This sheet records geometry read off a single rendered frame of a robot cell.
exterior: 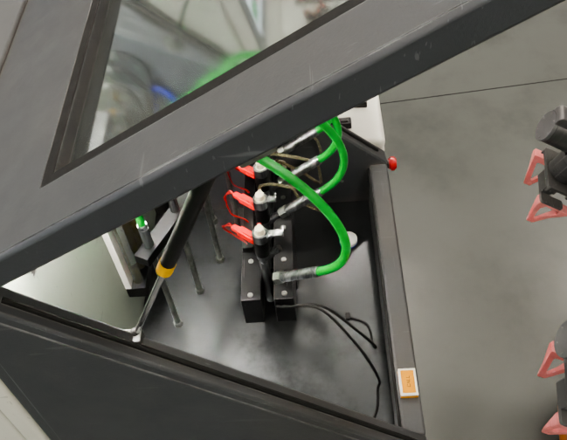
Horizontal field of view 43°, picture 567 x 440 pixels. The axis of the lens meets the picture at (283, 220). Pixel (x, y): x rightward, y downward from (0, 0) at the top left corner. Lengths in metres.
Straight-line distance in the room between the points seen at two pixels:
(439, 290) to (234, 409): 1.59
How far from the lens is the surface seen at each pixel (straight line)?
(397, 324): 1.34
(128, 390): 1.00
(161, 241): 1.31
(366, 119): 1.65
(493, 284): 2.58
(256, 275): 1.37
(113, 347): 0.92
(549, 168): 1.42
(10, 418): 1.13
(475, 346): 2.44
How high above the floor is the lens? 2.09
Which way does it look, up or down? 50 degrees down
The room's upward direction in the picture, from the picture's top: 7 degrees counter-clockwise
